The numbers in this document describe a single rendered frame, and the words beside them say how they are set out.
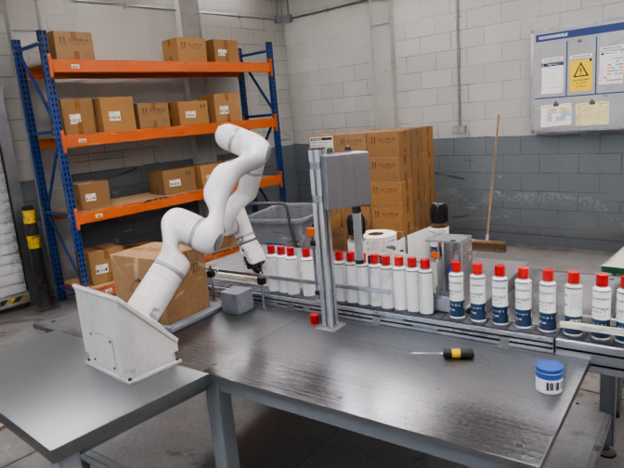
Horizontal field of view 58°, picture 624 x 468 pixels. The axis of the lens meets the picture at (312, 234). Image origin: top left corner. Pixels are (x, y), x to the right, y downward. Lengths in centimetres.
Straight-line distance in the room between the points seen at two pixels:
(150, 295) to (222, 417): 47
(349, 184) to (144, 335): 86
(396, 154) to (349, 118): 224
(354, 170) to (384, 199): 375
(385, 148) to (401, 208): 62
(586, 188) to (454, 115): 167
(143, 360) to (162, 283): 26
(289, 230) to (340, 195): 265
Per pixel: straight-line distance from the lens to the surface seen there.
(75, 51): 572
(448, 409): 160
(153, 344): 194
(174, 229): 206
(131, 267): 239
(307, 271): 231
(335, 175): 197
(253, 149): 212
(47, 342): 248
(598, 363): 193
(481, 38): 680
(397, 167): 562
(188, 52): 638
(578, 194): 648
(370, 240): 267
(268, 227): 469
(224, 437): 203
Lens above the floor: 162
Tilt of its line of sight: 12 degrees down
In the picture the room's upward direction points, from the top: 5 degrees counter-clockwise
